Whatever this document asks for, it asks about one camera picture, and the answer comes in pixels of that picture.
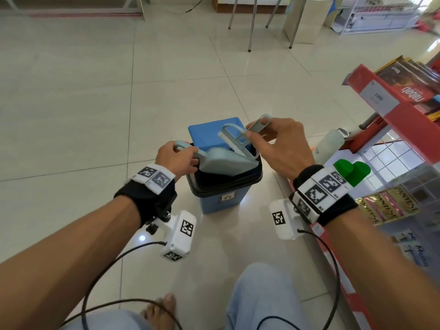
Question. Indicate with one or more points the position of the person's left hand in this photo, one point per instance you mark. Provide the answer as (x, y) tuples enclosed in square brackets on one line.
[(173, 159)]

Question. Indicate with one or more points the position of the person's right hand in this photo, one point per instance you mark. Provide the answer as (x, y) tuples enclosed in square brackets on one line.
[(285, 147)]

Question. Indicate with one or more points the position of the blue bin with black lid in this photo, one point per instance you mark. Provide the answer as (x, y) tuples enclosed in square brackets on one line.
[(209, 132)]

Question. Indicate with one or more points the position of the light blue plastic dustpan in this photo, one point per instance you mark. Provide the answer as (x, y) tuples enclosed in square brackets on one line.
[(223, 161)]

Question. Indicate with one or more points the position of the light blue brush white bristles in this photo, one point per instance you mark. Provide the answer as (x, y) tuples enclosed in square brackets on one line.
[(227, 137)]

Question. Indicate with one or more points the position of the person's right forearm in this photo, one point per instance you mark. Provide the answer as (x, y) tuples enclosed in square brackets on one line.
[(385, 278)]

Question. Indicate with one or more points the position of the person's left forearm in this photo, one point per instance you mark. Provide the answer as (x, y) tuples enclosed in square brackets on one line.
[(62, 257)]

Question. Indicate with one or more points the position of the person's right leg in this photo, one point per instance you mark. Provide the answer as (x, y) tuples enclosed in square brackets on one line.
[(261, 299)]

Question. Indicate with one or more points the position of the black left wristband with markers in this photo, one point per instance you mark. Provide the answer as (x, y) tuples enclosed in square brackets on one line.
[(151, 192)]

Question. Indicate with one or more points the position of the black wristband with markers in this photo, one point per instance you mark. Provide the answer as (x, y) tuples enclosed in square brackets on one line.
[(326, 195), (151, 192)]

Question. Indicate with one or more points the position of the white bottle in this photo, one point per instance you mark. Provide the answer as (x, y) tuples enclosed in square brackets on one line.
[(328, 144)]

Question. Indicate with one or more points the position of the black right wristband with markers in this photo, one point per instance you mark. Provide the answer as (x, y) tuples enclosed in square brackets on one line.
[(326, 195)]

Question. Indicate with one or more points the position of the green shampoo bottle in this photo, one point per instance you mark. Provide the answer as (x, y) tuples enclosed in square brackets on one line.
[(345, 171), (363, 170)]

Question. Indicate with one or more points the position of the stack of gold sachets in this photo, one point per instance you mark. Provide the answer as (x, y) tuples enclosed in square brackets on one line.
[(388, 204)]

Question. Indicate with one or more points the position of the metal stool legs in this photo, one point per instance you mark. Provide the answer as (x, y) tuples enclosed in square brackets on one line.
[(252, 24)]

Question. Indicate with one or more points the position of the silver metal cabinet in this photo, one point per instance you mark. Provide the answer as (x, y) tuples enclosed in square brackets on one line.
[(306, 20)]

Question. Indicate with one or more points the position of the stack of red snack packets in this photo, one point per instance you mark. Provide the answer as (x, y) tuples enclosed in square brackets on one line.
[(409, 84)]

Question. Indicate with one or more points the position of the wooden furniture base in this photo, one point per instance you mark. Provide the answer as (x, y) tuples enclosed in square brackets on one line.
[(240, 8)]

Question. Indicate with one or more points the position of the stack of white blue sachets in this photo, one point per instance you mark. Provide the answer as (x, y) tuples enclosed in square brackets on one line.
[(412, 247)]

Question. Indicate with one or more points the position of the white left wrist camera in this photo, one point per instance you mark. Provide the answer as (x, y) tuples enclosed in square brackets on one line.
[(178, 237)]

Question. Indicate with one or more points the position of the metal glass door frame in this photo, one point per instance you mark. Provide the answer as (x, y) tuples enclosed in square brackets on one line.
[(68, 11)]

